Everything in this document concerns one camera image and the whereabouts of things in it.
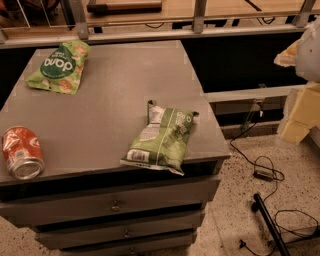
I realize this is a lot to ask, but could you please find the green apple chip bag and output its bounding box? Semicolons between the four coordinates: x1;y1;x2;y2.
26;40;91;95

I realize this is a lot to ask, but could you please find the grey drawer cabinet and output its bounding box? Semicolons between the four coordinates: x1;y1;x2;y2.
0;41;229;256

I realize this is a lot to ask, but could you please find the dark wooden bench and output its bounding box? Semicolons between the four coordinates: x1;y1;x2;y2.
86;0;162;15

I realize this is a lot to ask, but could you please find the black power cable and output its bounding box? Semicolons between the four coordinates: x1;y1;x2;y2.
229;120;320;256

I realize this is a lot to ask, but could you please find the metal railing frame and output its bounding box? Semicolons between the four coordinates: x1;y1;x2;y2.
0;0;320;50

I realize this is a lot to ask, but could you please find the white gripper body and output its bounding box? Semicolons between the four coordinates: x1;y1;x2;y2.
295;18;320;82

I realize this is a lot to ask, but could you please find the black power adapter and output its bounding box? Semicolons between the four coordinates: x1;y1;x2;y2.
253;170;274;182

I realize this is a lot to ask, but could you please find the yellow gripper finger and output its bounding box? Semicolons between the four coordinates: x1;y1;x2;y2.
274;41;299;67
277;83;320;145

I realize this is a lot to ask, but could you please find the green jalapeno chip bag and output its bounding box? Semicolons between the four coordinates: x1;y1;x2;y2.
120;100;199;176

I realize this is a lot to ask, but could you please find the black floor stand pole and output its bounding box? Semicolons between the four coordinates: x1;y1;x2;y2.
252;193;291;256

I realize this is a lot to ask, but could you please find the red coke can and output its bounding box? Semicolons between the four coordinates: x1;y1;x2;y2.
2;126;45;180

